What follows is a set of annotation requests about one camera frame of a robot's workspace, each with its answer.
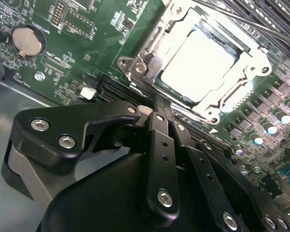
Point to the silver CPU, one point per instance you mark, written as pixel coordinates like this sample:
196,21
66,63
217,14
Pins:
198,67

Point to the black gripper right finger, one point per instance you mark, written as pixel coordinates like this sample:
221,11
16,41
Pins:
195,155

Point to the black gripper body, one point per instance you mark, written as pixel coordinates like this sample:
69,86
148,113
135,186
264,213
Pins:
99,205

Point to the metal socket cover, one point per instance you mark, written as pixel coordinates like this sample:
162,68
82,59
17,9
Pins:
252,61

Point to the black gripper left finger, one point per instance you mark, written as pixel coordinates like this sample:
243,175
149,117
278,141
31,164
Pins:
50,126

